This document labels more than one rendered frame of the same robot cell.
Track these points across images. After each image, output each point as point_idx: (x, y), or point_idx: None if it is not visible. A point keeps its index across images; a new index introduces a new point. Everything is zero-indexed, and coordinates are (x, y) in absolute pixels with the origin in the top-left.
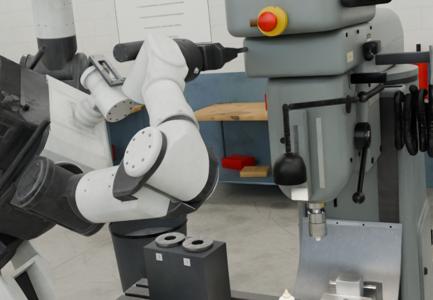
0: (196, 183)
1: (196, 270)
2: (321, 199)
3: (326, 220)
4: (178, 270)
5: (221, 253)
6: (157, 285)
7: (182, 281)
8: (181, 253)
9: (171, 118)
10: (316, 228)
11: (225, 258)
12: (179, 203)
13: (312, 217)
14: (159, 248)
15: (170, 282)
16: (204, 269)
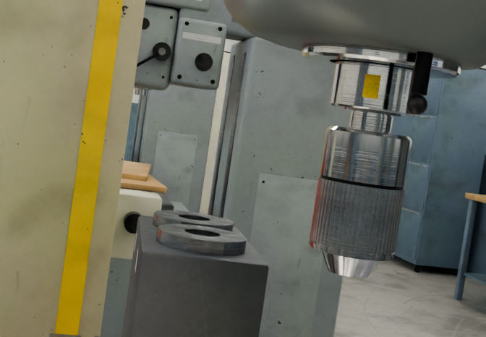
0: None
1: (134, 287)
2: None
3: (390, 190)
4: (132, 284)
5: (236, 287)
6: (124, 320)
7: (128, 318)
8: (143, 235)
9: None
10: (320, 199)
11: (248, 312)
12: None
13: (323, 144)
14: (148, 223)
15: (126, 317)
16: (137, 288)
